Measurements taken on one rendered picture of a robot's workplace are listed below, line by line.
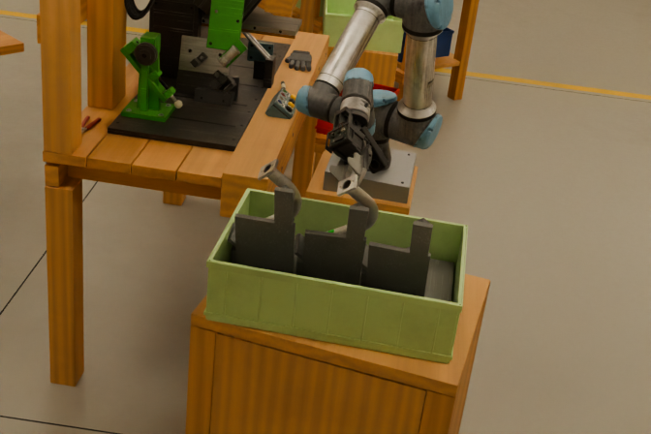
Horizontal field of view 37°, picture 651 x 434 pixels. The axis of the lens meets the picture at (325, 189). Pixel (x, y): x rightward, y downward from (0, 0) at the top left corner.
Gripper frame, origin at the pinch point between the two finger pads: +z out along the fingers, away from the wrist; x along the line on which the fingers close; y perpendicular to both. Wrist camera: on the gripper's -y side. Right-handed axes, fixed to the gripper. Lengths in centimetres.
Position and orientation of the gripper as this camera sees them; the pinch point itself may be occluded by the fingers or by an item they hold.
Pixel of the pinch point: (352, 187)
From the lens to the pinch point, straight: 227.1
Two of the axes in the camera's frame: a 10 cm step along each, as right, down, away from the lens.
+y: -6.6, -5.2, -5.5
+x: 7.4, -3.4, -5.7
